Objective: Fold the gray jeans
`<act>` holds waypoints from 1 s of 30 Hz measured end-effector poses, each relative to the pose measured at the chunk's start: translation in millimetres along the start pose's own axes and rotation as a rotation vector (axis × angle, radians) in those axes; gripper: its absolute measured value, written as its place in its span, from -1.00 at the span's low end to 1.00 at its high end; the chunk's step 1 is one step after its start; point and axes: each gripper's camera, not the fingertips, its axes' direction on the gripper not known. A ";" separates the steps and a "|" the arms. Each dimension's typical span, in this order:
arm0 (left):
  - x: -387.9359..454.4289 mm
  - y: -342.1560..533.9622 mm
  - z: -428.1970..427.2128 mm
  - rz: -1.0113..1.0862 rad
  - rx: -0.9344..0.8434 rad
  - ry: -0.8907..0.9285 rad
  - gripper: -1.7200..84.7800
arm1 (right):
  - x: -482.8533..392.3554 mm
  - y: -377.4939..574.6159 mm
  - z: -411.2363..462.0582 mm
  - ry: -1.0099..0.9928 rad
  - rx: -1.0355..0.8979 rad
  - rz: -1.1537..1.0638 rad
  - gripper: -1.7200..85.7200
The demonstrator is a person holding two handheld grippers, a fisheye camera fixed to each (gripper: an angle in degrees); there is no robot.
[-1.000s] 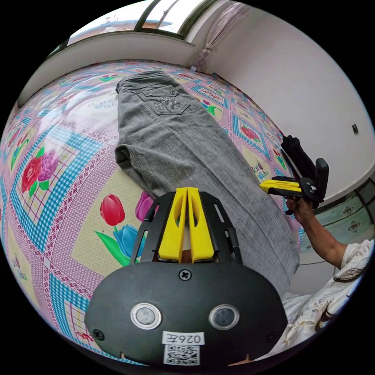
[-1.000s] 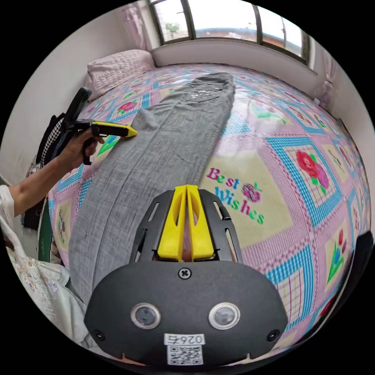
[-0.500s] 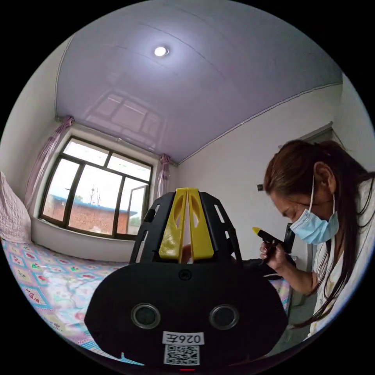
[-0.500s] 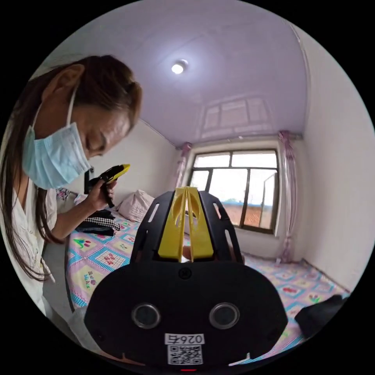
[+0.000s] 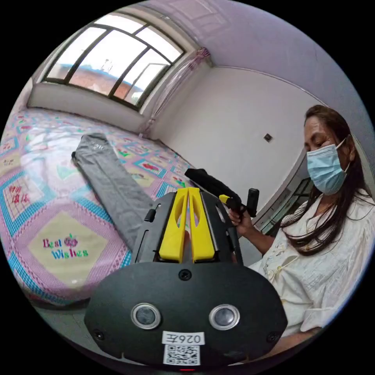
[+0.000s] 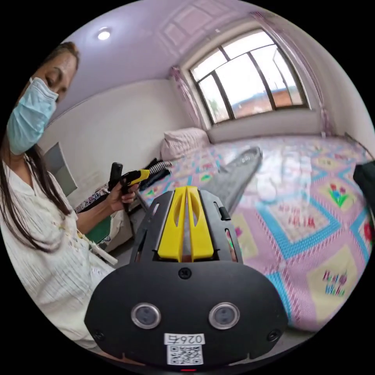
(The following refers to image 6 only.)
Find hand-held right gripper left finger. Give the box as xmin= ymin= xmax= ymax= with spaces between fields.
xmin=157 ymin=186 xmax=188 ymax=262

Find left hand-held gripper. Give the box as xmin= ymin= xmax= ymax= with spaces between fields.
xmin=118 ymin=168 xmax=151 ymax=213

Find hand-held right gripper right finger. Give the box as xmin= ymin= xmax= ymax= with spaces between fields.
xmin=187 ymin=186 xmax=215 ymax=262

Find person's left forearm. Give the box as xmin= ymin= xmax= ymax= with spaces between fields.
xmin=77 ymin=196 xmax=115 ymax=232

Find gray jeans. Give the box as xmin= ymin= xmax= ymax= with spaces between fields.
xmin=201 ymin=146 xmax=263 ymax=218

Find person's left hand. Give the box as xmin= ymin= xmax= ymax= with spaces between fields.
xmin=109 ymin=179 xmax=138 ymax=212

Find pile of clothes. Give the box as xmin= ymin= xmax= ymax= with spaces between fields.
xmin=137 ymin=158 xmax=174 ymax=189

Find pink rolled blanket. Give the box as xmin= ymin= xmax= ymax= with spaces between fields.
xmin=160 ymin=127 xmax=209 ymax=161

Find bed with patterned quilt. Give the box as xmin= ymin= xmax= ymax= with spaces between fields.
xmin=129 ymin=134 xmax=375 ymax=332

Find pink sheer curtain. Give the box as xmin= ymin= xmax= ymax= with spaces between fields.
xmin=168 ymin=65 xmax=213 ymax=131
xmin=249 ymin=11 xmax=338 ymax=137

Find person's body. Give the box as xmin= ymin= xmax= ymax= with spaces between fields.
xmin=0 ymin=41 xmax=118 ymax=350

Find window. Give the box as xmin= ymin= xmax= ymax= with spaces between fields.
xmin=179 ymin=27 xmax=317 ymax=127

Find black garment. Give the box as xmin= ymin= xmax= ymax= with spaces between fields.
xmin=352 ymin=160 xmax=375 ymax=203

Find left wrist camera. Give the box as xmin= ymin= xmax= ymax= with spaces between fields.
xmin=107 ymin=162 xmax=123 ymax=190

